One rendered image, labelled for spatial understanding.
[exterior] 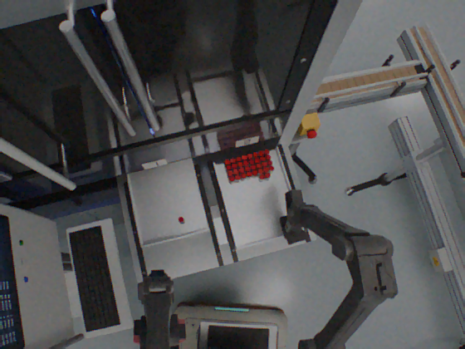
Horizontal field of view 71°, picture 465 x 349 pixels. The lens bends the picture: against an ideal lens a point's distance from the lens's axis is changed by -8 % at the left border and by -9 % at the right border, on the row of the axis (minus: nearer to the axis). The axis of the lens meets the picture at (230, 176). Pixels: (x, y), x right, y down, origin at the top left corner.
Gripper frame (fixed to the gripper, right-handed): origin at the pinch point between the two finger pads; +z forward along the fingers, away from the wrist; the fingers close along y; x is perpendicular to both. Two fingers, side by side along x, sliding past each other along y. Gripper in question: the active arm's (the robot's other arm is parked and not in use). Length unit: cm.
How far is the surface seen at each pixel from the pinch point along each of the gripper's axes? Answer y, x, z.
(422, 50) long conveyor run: 62, -86, -11
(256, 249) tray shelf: -1.1, 12.8, 4.0
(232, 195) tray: 20.8, 16.1, -0.1
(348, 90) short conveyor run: 47, -41, -13
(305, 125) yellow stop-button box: 33.7, -15.5, -17.3
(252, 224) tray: 8.2, 11.8, 2.2
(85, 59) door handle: 15, 39, -88
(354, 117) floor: 85, -88, 79
